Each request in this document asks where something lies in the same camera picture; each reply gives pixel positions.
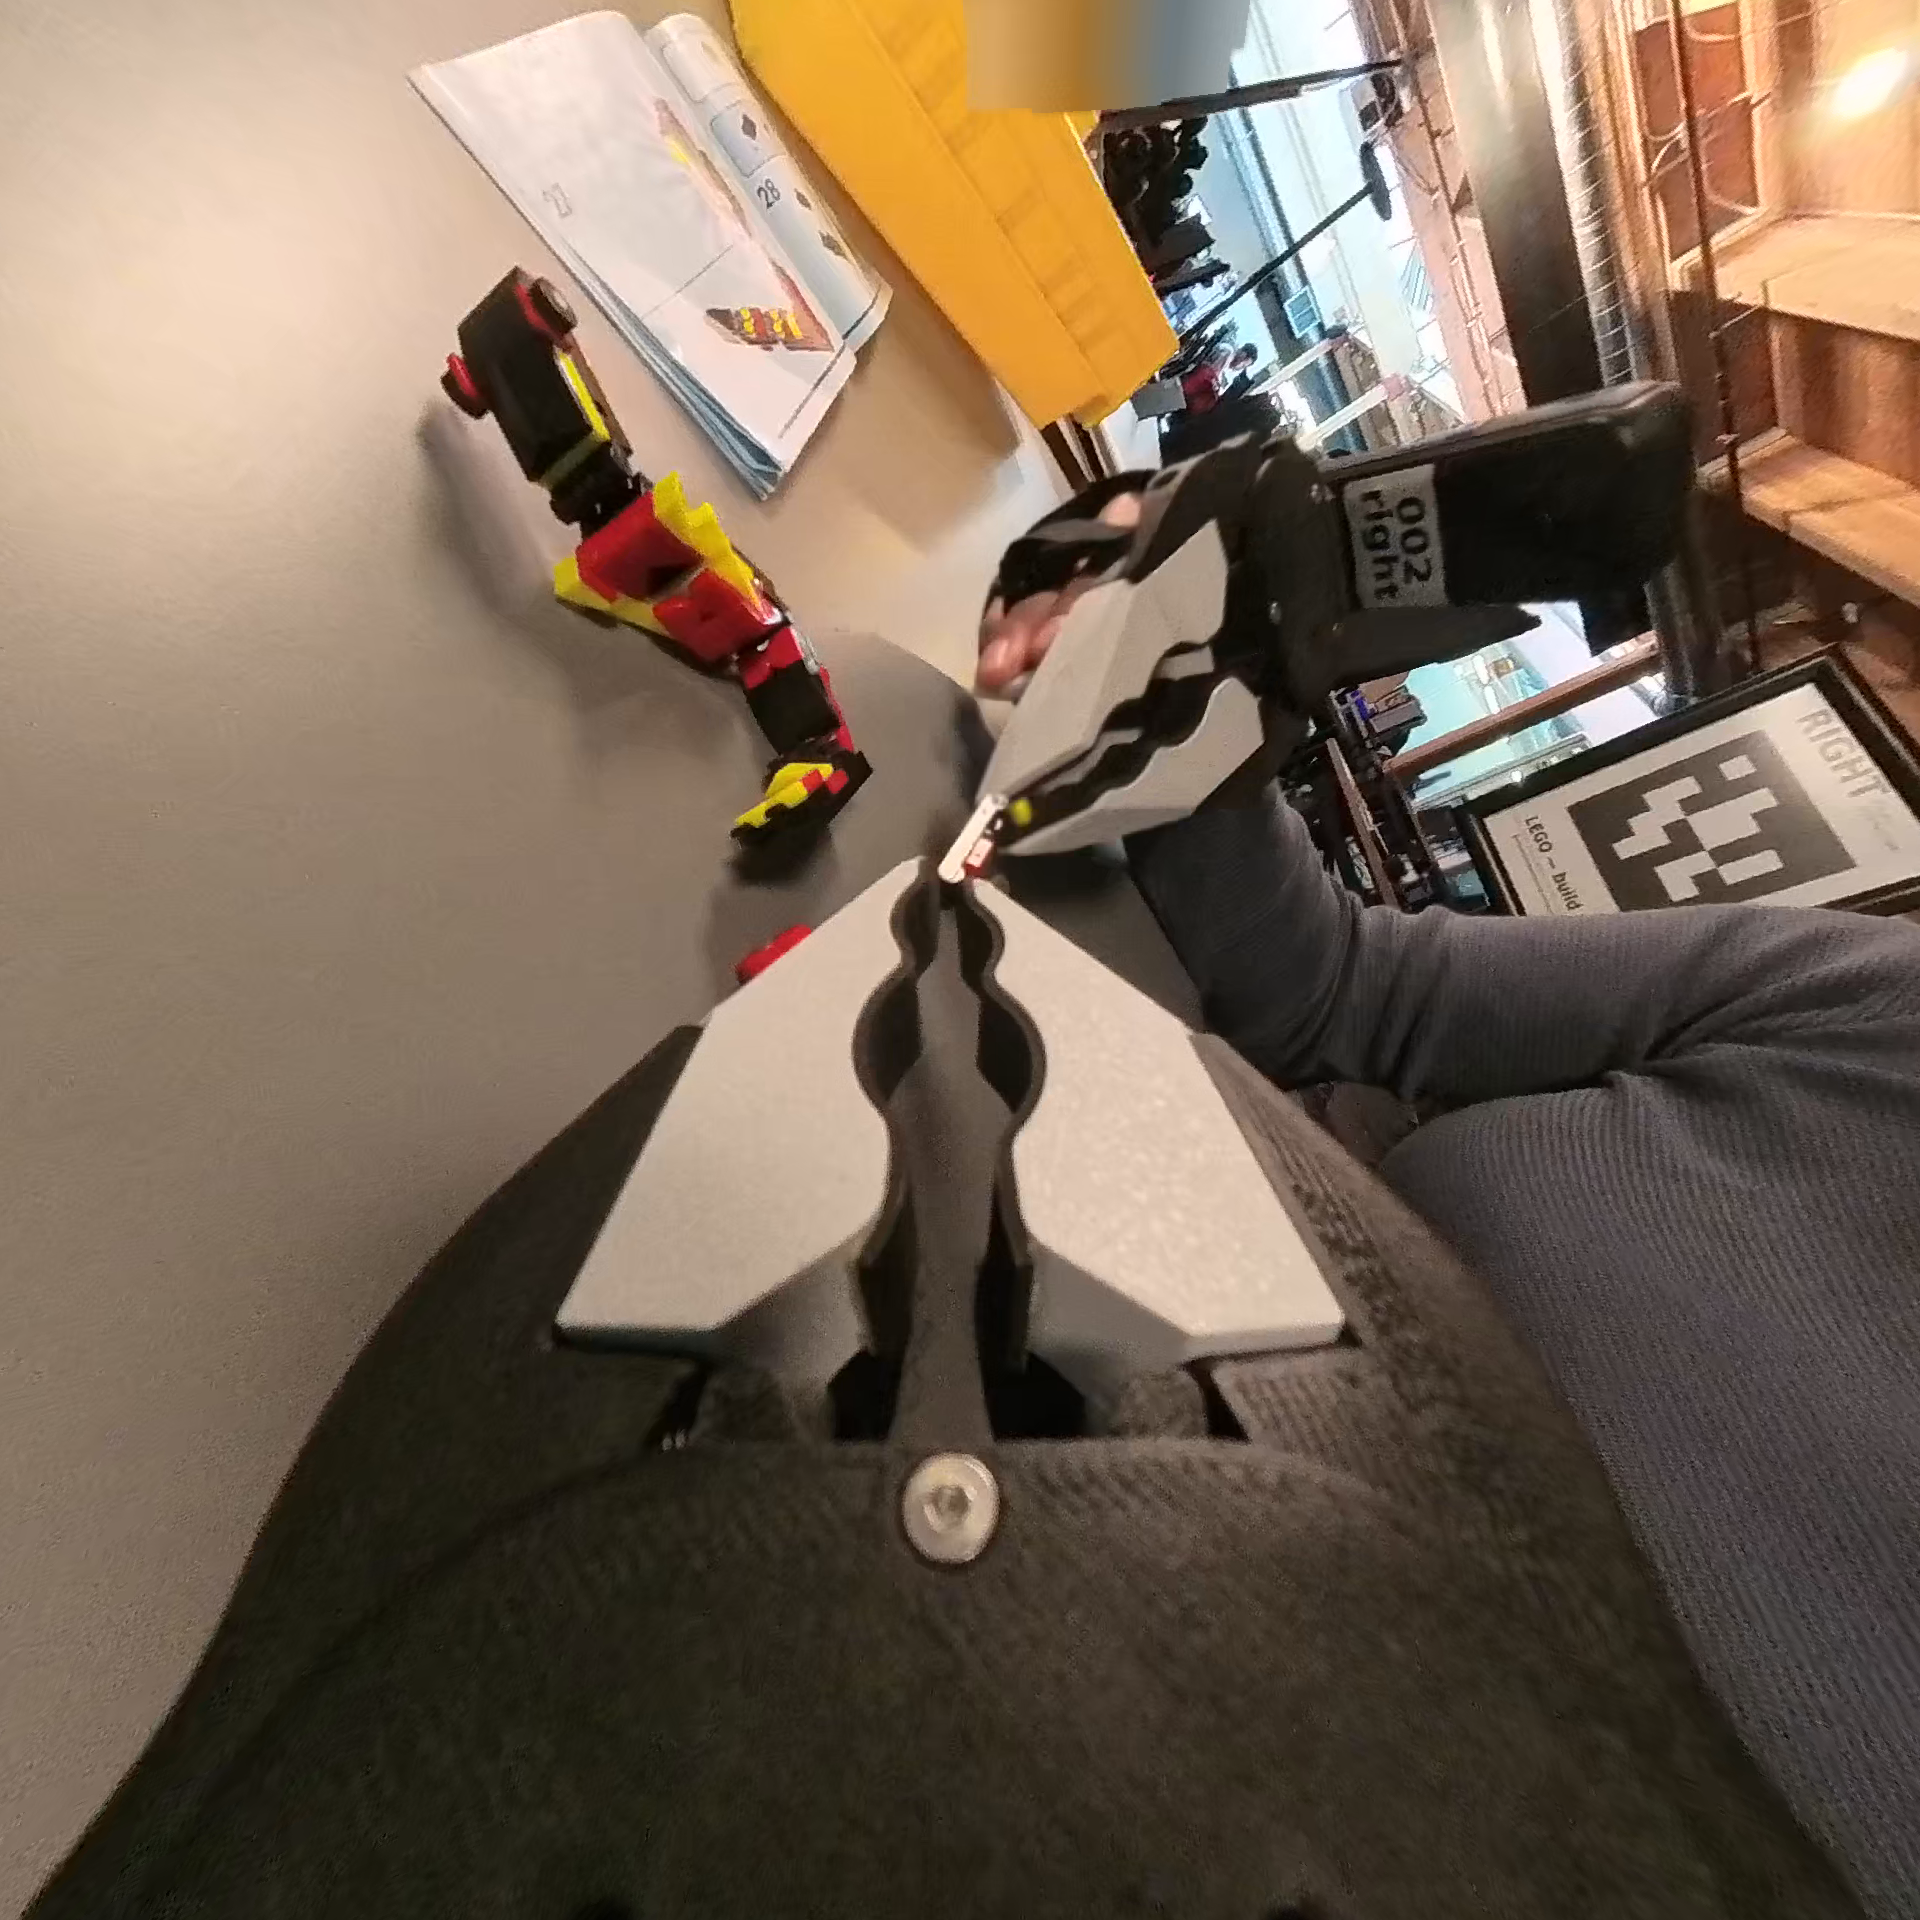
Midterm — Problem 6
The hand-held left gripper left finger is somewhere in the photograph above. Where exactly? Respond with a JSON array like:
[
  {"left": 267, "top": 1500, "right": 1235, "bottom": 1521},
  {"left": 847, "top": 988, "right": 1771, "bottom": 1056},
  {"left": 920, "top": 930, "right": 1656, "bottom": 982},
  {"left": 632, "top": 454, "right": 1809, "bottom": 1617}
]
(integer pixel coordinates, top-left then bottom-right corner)
[{"left": 555, "top": 857, "right": 944, "bottom": 1404}]

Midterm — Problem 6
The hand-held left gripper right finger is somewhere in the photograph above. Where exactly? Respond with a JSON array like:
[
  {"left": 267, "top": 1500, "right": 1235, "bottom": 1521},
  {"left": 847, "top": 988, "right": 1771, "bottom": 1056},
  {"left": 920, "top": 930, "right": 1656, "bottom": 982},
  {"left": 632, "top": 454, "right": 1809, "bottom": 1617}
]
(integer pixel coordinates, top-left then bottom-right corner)
[{"left": 957, "top": 873, "right": 1347, "bottom": 1422}]

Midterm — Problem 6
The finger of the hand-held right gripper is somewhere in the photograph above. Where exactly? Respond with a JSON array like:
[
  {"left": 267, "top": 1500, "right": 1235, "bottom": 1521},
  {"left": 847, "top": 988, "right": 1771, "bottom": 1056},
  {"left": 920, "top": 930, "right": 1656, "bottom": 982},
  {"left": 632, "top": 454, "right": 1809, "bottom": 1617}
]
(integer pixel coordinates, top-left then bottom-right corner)
[
  {"left": 1000, "top": 680, "right": 1286, "bottom": 860},
  {"left": 975, "top": 528, "right": 1235, "bottom": 807}
]

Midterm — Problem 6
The yellow-green lego claw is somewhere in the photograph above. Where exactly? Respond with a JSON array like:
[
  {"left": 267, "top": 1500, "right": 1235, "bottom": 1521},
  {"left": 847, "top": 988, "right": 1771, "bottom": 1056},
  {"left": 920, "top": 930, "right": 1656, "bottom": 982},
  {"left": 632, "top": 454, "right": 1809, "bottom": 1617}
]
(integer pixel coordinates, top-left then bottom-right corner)
[{"left": 936, "top": 791, "right": 1040, "bottom": 887}]

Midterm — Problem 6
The black red yellow lego model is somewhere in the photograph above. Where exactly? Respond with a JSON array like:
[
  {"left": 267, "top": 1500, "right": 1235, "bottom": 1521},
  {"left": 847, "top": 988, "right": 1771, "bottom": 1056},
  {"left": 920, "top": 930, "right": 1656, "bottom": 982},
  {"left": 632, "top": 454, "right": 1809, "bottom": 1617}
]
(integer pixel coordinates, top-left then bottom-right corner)
[{"left": 439, "top": 268, "right": 875, "bottom": 875}]

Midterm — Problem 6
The yellow plastic bin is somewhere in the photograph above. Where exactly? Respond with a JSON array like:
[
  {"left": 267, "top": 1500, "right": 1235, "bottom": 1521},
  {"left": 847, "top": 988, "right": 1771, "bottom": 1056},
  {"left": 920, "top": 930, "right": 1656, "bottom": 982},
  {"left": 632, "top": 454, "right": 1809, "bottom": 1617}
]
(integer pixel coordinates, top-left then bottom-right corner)
[{"left": 727, "top": 0, "right": 1181, "bottom": 432}]

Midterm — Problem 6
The person's right forearm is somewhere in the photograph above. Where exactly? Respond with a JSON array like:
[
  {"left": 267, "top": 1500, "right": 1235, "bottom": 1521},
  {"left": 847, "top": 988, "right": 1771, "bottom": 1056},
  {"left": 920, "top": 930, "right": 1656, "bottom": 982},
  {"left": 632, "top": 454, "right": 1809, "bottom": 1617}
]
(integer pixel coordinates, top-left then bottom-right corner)
[{"left": 1121, "top": 778, "right": 1920, "bottom": 1100}]

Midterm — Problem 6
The wooden shelf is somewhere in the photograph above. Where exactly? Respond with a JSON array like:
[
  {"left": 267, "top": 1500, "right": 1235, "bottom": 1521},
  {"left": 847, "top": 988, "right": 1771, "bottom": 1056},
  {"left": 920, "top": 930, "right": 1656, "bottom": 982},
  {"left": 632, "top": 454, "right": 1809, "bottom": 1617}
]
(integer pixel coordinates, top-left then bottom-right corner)
[{"left": 1696, "top": 211, "right": 1920, "bottom": 606}]

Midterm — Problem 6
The black white marker board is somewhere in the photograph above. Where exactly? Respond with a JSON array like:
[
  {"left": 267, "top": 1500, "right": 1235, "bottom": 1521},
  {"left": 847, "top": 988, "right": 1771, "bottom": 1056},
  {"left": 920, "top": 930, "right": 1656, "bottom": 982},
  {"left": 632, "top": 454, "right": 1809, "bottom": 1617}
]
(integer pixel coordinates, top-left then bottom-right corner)
[{"left": 1456, "top": 651, "right": 1920, "bottom": 922}]

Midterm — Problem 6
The open instruction booklet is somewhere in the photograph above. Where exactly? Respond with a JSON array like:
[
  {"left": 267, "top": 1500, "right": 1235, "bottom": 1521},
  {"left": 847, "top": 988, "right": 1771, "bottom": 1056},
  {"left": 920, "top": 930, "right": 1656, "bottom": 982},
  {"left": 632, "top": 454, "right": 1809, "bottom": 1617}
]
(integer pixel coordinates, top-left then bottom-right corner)
[{"left": 407, "top": 12, "right": 895, "bottom": 504}]

